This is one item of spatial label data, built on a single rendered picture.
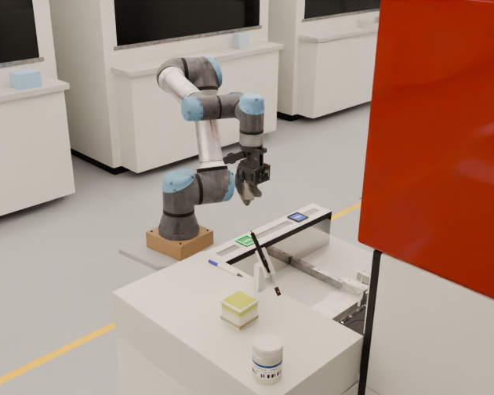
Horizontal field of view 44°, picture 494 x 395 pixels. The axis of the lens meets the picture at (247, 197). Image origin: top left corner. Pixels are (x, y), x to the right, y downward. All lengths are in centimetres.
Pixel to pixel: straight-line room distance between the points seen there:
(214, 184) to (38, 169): 248
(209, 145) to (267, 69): 357
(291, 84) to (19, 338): 406
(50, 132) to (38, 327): 159
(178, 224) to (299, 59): 438
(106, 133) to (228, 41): 142
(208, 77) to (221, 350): 107
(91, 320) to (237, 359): 195
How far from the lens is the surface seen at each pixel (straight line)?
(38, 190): 460
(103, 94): 502
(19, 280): 388
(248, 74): 560
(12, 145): 441
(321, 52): 634
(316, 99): 643
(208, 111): 190
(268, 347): 144
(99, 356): 318
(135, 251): 232
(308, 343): 161
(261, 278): 178
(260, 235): 212
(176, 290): 181
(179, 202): 220
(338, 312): 189
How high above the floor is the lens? 194
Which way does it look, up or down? 24 degrees down
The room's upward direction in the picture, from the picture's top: 1 degrees clockwise
